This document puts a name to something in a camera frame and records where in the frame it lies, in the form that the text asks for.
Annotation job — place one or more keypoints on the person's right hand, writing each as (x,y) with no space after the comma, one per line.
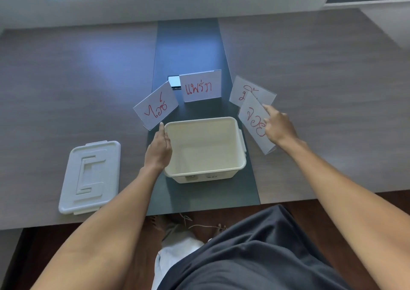
(282,128)

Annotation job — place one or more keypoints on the person's left hand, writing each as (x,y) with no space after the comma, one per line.
(157,153)

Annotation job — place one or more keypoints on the person's left fingers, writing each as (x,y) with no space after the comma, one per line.
(162,131)

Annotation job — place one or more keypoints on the person's right fingers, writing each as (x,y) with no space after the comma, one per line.
(271,115)

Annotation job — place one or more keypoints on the tall red-lettered sign card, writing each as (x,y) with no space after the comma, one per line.
(254,124)

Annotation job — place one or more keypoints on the white plastic storage box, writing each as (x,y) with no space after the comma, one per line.
(205,148)

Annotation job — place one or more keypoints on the person's right forearm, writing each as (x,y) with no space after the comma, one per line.
(349,200)

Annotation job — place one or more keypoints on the person's left forearm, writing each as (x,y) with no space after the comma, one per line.
(105,229)

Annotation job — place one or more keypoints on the tilted red-lettered sign card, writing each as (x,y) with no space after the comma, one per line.
(155,107)

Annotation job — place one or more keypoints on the clear-edged red-lettered sign card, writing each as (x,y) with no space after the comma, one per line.
(242,89)

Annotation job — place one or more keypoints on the small black phone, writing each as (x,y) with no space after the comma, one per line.
(174,82)

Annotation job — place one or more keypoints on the wide red-lettered sign card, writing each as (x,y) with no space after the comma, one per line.
(200,86)

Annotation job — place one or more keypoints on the white plastic box lid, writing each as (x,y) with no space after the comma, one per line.
(91,177)

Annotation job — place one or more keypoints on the dark grey table runner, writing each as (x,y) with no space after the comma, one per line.
(189,49)

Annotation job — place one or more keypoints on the person's bare foot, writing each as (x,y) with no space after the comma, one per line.
(158,225)

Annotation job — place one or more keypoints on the white shorts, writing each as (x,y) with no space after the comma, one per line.
(176,257)

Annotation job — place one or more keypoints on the dark grey shirt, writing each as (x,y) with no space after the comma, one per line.
(256,254)

